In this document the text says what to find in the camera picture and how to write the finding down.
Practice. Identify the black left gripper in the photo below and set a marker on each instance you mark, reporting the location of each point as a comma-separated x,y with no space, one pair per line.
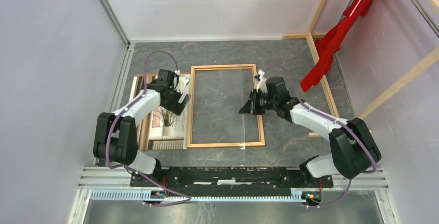
176,107

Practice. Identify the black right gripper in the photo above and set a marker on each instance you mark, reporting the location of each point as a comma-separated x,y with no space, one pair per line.
251,106

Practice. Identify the golden wooden picture frame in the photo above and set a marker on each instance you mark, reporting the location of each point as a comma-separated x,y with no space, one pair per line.
189,136

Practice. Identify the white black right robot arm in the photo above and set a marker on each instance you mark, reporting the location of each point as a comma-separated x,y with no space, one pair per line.
353,149

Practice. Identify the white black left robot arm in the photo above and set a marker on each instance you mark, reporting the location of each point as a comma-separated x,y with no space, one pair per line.
116,140

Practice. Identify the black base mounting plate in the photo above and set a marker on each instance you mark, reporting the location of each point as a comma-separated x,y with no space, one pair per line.
230,181

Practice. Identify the light wooden beam structure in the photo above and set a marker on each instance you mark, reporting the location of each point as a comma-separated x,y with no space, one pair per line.
413,73

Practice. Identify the red cloth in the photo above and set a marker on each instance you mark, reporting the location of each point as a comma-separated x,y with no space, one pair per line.
331,42

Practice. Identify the left controller board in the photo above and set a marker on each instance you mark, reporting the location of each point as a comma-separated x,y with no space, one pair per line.
158,194

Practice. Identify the controller board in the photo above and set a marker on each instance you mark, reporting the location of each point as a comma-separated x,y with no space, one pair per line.
311,198
158,194

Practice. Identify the right controller board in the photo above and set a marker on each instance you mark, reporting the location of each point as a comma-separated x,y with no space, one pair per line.
311,198

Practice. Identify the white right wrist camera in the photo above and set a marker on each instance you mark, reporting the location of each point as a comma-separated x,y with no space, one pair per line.
261,81

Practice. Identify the aluminium rail frame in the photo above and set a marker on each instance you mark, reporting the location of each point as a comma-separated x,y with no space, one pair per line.
372,188

